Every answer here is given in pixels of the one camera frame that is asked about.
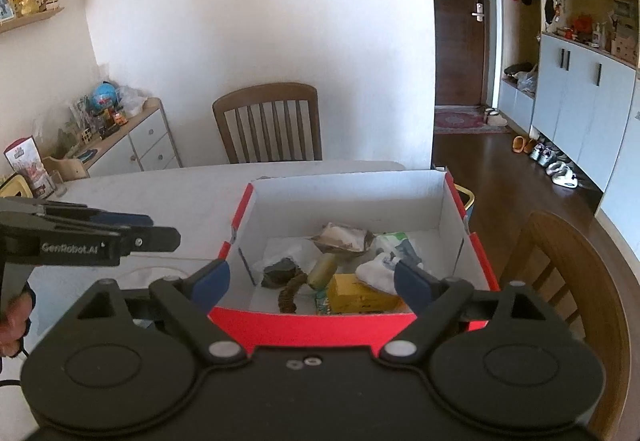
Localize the black cable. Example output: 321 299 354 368
0 341 31 390

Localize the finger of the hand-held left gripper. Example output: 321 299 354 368
120 226 182 263
34 202 154 228

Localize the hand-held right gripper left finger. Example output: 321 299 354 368
70 258 249 366

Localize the crumpled clear plastic bag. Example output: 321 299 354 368
117 86 149 117

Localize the brown and white snack packet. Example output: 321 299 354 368
311 222 377 255

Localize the row of white sneakers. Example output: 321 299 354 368
530 141 581 190

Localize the yellow cardboard box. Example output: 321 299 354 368
326 273 410 315

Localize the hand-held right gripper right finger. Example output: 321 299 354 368
380 259 563 366

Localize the brown wooden slat-back chair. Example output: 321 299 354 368
212 82 324 165
499 211 632 439

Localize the wooden wall shelf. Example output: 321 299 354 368
0 6 66 33

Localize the red cardboard box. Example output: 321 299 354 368
207 170 501 355

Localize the person's left hand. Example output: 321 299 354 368
0 287 37 358

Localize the pale blue stickered cabinet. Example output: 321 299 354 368
596 68 640 233

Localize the brown braided rope toy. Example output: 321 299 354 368
277 273 309 315

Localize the dark item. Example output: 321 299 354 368
251 241 307 290

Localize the blue globe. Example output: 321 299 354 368
92 80 120 110

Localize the white and wood sideboard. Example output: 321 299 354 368
87 97 184 177

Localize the yellow tissue box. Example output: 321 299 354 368
0 174 29 198

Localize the red patterned rug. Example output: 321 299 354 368
433 106 511 135

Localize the clear plastic toy package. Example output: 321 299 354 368
34 96 101 158

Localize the red and white paper packet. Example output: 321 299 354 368
3 135 57 198

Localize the dark brown door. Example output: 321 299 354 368
427 0 489 107

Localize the grey and wood wall cabinet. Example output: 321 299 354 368
492 0 640 182

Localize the small cardboard box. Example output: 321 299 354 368
610 35 639 60

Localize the olive green cylinder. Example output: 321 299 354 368
307 253 339 292

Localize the small wooden stool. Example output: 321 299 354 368
42 156 90 182

